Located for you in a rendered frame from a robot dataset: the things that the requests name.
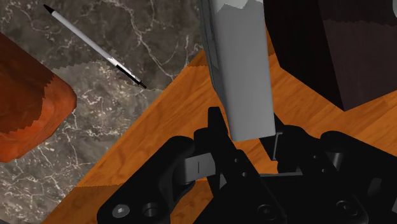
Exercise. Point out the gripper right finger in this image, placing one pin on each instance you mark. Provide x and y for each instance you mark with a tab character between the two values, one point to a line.
350	161

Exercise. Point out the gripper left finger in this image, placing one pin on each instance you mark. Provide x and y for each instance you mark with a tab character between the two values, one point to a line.
176	152

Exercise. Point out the grey flat box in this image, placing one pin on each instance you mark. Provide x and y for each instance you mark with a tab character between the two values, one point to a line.
245	77

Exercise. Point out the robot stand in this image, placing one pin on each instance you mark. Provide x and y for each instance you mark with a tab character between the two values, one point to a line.
347	49

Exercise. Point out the white and black pen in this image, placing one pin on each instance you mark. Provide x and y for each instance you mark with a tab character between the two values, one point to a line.
93	45

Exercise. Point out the red-brown wooden box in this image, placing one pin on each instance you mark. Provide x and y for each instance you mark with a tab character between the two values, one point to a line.
28	108

